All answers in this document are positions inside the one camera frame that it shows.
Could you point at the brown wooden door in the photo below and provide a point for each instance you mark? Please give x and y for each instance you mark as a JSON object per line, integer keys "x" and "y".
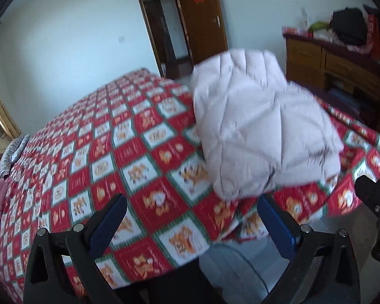
{"x": 205, "y": 38}

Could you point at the light pink quilted jacket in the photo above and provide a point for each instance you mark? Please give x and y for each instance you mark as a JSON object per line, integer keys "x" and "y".
{"x": 259, "y": 131}

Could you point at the black bag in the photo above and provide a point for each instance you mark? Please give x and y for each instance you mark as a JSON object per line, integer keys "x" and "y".
{"x": 349, "y": 26}

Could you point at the striped grey pillow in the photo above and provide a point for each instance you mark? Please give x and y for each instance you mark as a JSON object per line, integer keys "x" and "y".
{"x": 12, "y": 154}

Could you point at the green item on dresser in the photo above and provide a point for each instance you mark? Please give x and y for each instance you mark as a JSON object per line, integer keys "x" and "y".
{"x": 319, "y": 25}

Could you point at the wooden dresser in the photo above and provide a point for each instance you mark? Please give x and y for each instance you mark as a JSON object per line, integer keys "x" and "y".
{"x": 317, "y": 62}

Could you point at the red christmas patterned bedspread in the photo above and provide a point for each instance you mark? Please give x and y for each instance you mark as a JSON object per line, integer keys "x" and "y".
{"x": 136, "y": 136}

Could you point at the silver door handle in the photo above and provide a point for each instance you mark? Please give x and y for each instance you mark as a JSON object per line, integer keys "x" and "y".
{"x": 217, "y": 21}

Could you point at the dark wooden door frame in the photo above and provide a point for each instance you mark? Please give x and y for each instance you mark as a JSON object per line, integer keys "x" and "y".
{"x": 167, "y": 34}

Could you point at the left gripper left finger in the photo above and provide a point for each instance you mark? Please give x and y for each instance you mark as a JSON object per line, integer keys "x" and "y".
{"x": 46, "y": 279}

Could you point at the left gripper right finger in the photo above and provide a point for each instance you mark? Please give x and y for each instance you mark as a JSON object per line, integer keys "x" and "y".
{"x": 322, "y": 266}

